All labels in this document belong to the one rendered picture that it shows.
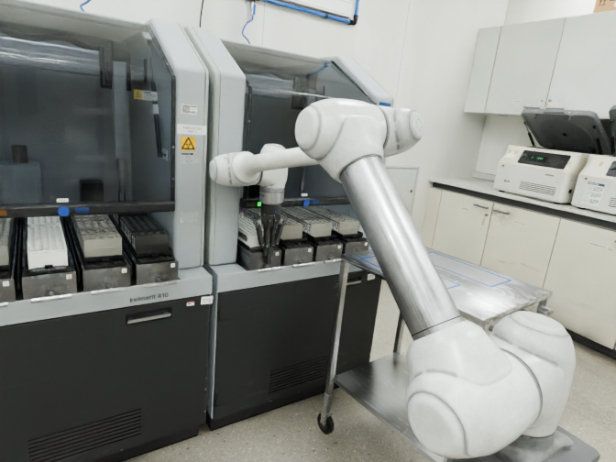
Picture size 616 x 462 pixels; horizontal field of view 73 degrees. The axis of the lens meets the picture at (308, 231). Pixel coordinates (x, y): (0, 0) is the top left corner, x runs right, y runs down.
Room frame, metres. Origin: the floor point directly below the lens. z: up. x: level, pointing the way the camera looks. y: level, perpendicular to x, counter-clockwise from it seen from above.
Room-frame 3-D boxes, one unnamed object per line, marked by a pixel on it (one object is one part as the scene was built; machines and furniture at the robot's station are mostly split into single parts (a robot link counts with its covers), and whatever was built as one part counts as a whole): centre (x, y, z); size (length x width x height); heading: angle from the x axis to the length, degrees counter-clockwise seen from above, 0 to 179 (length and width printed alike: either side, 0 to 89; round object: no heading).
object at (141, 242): (1.35, 0.53, 0.85); 0.12 x 0.02 x 0.06; 125
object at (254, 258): (1.77, 0.33, 0.78); 0.73 x 0.14 x 0.09; 34
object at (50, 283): (1.37, 0.92, 0.78); 0.73 x 0.14 x 0.09; 34
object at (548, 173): (3.22, -1.82, 1.22); 0.62 x 0.56 x 0.64; 122
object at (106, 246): (1.26, 0.66, 0.85); 0.12 x 0.02 x 0.06; 125
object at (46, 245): (1.26, 0.84, 0.83); 0.30 x 0.10 x 0.06; 34
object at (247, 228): (1.66, 0.26, 0.83); 0.30 x 0.10 x 0.06; 34
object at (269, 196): (1.50, 0.15, 1.03); 0.09 x 0.09 x 0.06
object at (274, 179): (1.49, 0.16, 1.14); 0.13 x 0.11 x 0.16; 128
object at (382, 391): (1.43, -0.50, 0.41); 0.67 x 0.46 x 0.82; 39
